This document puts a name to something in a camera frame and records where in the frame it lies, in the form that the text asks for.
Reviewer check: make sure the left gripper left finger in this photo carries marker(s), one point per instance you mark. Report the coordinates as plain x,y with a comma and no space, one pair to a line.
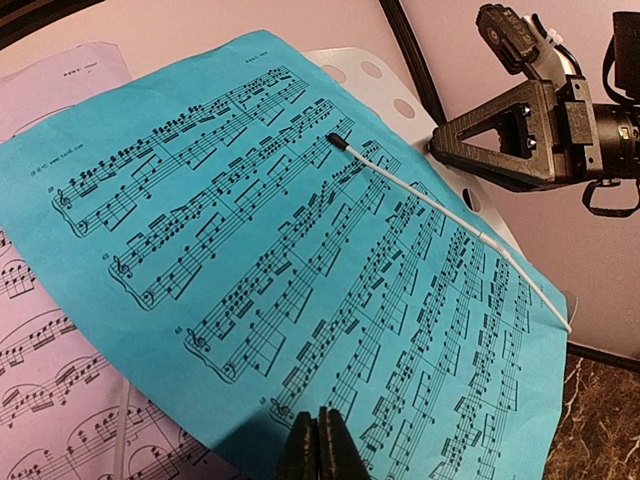
299,459

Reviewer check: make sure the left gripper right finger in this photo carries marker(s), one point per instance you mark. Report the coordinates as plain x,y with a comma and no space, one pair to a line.
338,456

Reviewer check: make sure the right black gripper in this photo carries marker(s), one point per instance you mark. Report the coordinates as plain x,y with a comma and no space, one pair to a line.
513,141

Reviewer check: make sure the light blue music stand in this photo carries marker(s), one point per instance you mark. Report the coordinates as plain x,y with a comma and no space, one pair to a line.
450,175

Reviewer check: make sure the blue sheet music page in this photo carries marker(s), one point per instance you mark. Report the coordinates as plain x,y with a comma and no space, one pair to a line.
49,183

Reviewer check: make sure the purple sheet music page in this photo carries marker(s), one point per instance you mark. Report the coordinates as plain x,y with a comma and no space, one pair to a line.
61,416

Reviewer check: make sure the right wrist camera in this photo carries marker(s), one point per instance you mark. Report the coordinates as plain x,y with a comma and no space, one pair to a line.
519,46

